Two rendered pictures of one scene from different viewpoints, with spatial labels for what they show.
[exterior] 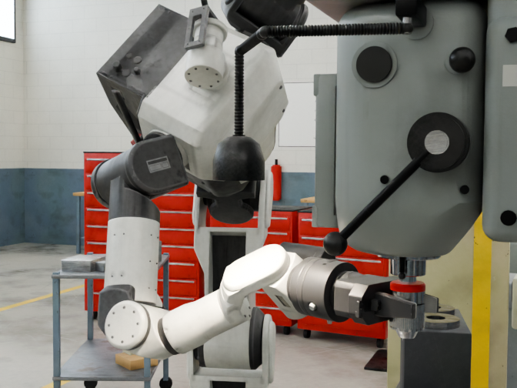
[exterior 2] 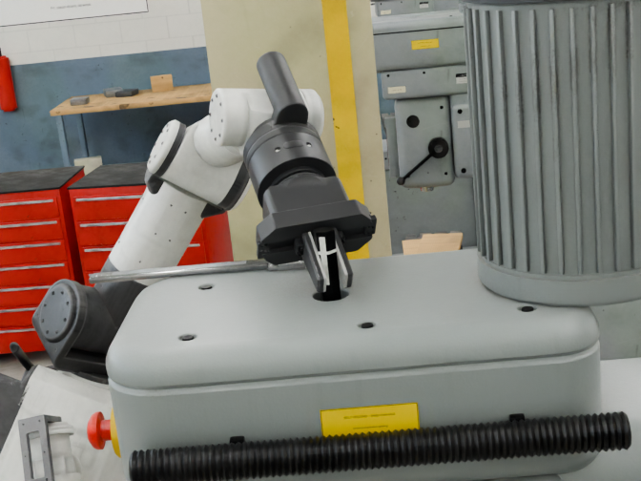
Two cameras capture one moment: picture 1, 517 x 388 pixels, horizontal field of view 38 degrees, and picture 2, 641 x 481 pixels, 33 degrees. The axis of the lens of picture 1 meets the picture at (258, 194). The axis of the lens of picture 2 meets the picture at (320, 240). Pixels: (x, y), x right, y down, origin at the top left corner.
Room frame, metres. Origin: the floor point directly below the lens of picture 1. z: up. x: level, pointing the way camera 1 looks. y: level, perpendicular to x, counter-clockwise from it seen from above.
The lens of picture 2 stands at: (0.00, 0.11, 2.26)
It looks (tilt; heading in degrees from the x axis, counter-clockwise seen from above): 17 degrees down; 343
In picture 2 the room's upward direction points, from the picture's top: 6 degrees counter-clockwise
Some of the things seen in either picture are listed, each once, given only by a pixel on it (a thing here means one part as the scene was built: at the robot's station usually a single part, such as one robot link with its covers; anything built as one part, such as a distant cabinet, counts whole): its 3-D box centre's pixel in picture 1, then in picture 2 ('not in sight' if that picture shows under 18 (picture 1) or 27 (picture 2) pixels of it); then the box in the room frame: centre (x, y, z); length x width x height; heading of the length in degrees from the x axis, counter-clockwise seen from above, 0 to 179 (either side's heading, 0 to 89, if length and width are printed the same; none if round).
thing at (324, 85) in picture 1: (330, 151); not in sight; (1.04, -0.10, 1.45); 0.04 x 0.04 x 0.21; 70
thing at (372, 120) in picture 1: (413, 132); not in sight; (1.00, -0.21, 1.47); 0.21 x 0.19 x 0.32; 160
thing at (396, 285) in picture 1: (407, 285); not in sight; (1.00, -0.20, 1.26); 0.05 x 0.05 x 0.01
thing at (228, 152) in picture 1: (238, 157); not in sight; (1.03, 0.03, 1.44); 0.07 x 0.07 x 0.06
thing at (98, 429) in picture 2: not in sight; (104, 429); (1.09, 0.04, 1.76); 0.04 x 0.03 x 0.04; 160
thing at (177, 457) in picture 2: not in sight; (377, 448); (0.85, -0.18, 1.79); 0.45 x 0.04 x 0.04; 70
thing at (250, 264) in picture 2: not in sight; (197, 269); (1.16, -0.10, 1.89); 0.24 x 0.04 x 0.01; 70
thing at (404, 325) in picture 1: (407, 309); not in sight; (1.00, -0.20, 1.23); 0.05 x 0.05 x 0.05
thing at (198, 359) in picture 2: not in sight; (352, 365); (1.00, -0.22, 1.81); 0.47 x 0.26 x 0.16; 70
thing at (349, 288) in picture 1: (353, 296); not in sight; (1.07, -0.14, 1.24); 0.13 x 0.12 x 0.10; 135
